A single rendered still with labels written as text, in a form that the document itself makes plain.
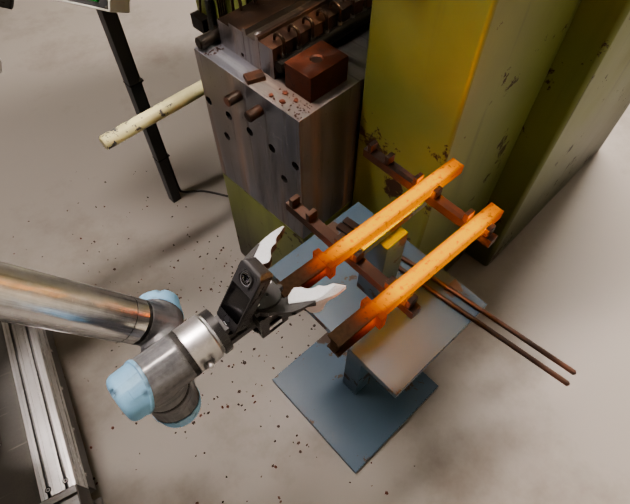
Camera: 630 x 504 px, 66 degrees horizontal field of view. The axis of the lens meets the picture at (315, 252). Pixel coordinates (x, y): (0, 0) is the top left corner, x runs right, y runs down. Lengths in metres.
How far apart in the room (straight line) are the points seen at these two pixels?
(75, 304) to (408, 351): 0.64
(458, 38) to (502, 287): 1.22
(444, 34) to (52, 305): 0.79
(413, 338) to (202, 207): 1.33
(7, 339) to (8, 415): 0.24
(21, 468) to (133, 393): 0.98
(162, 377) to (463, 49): 0.75
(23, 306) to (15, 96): 2.38
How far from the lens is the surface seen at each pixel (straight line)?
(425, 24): 1.02
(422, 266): 0.82
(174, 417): 0.80
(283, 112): 1.12
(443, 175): 0.96
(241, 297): 0.68
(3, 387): 1.76
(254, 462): 1.67
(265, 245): 0.77
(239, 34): 1.25
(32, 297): 0.73
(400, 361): 1.04
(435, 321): 1.09
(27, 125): 2.84
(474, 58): 0.99
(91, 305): 0.76
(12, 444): 1.68
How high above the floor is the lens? 1.63
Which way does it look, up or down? 56 degrees down
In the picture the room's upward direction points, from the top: straight up
